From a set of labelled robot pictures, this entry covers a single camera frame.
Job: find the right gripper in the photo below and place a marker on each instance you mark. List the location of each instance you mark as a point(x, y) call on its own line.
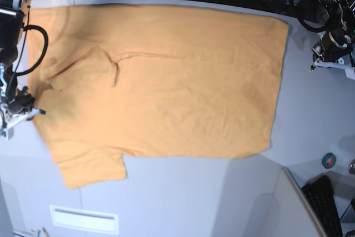
point(19, 109)

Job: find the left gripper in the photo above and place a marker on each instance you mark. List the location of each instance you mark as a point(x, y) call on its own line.
point(331, 46)

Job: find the orange t-shirt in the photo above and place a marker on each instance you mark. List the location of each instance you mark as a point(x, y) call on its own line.
point(154, 81)

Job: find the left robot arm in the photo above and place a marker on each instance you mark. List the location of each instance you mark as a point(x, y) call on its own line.
point(340, 15)

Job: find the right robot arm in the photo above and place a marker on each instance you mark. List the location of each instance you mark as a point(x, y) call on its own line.
point(14, 27)

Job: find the green tape roll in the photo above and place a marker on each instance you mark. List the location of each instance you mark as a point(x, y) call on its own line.
point(329, 161)

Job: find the silver knob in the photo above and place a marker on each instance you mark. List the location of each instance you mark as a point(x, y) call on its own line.
point(351, 167)

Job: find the black keyboard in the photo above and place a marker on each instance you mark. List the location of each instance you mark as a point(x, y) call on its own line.
point(320, 195)

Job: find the grey desk partition panel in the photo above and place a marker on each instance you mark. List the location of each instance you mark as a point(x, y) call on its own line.
point(297, 218)

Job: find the white cable tray slot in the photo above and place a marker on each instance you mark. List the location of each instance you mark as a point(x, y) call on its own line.
point(90, 221)

